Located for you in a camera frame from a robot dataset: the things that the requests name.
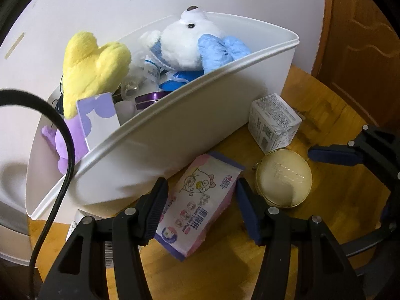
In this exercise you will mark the gold round zip case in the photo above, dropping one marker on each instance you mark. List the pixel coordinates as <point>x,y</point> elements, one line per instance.
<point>286,179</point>

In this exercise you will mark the purple plush toy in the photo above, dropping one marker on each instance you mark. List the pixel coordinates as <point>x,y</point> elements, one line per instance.
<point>59,150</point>

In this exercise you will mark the clear plastic bottle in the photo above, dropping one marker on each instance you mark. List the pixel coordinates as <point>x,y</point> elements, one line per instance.
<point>134,84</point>

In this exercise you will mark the white bear plush toy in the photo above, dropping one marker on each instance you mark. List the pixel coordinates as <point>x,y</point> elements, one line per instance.
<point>187,43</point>

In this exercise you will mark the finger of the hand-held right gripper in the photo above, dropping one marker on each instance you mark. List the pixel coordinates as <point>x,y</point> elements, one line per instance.
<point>331,157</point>
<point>379,234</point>

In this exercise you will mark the purple and white box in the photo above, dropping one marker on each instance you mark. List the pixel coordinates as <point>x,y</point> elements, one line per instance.
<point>98,120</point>

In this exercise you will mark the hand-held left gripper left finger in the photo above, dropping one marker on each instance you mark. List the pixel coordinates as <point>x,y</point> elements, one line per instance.
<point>154,215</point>

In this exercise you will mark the pink tissue packet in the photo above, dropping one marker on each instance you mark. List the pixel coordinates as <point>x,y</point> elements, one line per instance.
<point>200,200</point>

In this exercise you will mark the tan tape strip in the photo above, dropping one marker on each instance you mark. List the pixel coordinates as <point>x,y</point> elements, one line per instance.
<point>15,45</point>

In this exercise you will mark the small white printed box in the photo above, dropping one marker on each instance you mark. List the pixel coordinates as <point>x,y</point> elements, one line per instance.
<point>273,125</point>
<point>107,254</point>

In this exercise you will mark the purple round tin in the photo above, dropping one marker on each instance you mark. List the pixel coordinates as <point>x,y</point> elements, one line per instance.
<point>150,100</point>

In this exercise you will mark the yellow plush toy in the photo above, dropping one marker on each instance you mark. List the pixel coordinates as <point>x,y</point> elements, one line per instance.
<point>93,65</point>

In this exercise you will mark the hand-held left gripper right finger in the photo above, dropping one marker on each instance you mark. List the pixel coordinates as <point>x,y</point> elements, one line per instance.
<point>250,215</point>

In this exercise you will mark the white plastic storage bin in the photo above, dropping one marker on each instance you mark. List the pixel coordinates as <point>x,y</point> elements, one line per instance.
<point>187,131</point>

